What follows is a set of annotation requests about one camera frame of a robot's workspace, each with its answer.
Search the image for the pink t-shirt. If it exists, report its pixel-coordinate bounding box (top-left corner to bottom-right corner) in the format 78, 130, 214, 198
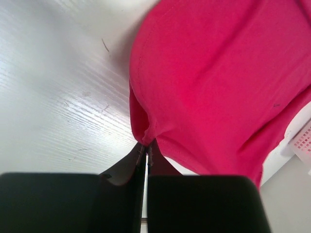
129, 0, 311, 186

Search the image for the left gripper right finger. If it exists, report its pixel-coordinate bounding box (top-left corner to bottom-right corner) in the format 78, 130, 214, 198
147, 140, 271, 233

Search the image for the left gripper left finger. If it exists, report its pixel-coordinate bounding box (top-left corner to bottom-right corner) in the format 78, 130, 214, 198
0, 144, 146, 233

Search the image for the white plastic basket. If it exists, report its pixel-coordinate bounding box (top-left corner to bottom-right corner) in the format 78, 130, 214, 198
281, 102, 311, 175

